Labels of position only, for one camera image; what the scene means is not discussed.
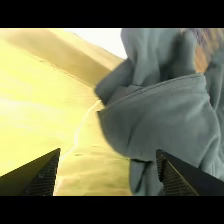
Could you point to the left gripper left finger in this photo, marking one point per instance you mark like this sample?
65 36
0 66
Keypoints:
37 176

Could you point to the grey garment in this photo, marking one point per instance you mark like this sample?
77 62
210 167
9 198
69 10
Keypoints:
163 113

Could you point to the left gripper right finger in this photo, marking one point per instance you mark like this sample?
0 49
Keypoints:
181 178

